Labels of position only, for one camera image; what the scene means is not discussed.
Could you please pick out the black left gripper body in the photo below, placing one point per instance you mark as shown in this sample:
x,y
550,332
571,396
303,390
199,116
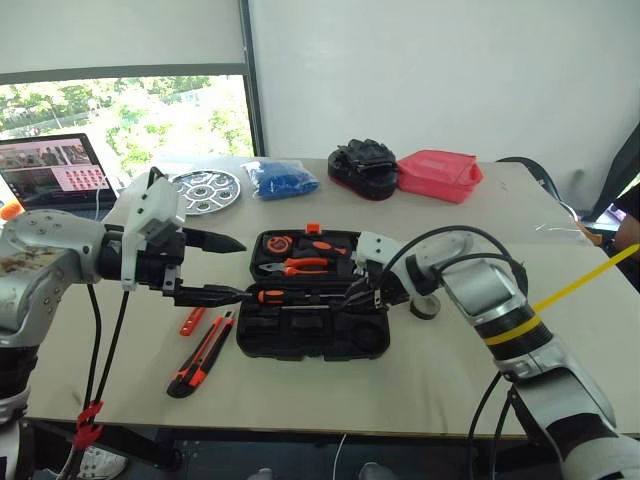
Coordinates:
x,y
160,262

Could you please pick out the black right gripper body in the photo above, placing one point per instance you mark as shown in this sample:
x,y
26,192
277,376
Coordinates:
x,y
387,290

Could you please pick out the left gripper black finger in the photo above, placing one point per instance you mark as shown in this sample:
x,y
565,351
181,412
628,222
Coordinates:
x,y
215,295
215,243

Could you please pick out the orange tester pen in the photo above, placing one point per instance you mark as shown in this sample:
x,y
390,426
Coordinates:
x,y
192,322

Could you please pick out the black electrical tape roll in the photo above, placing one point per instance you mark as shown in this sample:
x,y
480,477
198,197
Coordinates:
x,y
425,312

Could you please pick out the orange black utility knife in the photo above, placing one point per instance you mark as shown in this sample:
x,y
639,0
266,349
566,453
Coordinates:
x,y
200,360

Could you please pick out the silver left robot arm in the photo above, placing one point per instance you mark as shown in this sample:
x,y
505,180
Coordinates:
x,y
50,250

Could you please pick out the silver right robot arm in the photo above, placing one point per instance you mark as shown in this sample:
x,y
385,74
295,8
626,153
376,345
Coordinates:
x,y
480,290

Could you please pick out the black plastic tool case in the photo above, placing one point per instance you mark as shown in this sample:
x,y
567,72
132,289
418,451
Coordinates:
x,y
280,342

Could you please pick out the round silver metal plate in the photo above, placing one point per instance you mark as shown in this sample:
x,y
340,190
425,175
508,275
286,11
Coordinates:
x,y
220,195

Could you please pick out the stubby orange black screwdriver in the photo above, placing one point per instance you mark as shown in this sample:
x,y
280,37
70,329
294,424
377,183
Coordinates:
x,y
320,246

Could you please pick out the orange black tape measure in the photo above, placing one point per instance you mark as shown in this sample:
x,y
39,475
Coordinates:
x,y
276,245

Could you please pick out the bag of blue beads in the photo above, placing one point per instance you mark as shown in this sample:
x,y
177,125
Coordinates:
x,y
280,180

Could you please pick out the black pouch with red trim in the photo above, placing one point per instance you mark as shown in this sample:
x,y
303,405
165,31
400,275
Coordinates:
x,y
362,170

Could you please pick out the red fabric pouch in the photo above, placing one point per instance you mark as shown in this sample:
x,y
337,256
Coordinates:
x,y
435,175

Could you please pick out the open laptop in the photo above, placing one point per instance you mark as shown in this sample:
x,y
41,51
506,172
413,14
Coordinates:
x,y
50,170

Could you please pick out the orange round object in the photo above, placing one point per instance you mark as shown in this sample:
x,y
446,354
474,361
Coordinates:
x,y
10,210

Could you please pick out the grey rounded shape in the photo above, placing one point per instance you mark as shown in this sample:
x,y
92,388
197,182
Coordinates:
x,y
377,472
259,474

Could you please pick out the yellow zip tie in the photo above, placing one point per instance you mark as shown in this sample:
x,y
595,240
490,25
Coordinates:
x,y
575,280

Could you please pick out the white sneaker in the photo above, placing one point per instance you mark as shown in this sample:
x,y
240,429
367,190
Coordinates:
x,y
102,465

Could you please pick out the white roller blind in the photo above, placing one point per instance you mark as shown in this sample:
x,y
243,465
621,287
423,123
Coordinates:
x,y
125,30

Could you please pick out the bystander in dark clothes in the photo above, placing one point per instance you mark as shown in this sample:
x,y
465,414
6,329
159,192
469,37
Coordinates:
x,y
630,200

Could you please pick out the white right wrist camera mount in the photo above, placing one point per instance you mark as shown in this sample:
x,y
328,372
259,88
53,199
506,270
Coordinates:
x,y
375,247

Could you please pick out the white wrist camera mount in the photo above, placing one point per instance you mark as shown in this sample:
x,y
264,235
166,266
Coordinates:
x,y
375,247
150,210

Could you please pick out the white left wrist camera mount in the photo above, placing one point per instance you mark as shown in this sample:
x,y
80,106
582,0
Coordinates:
x,y
150,210

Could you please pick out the black window frame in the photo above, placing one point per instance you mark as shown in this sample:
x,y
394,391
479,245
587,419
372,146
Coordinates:
x,y
252,75

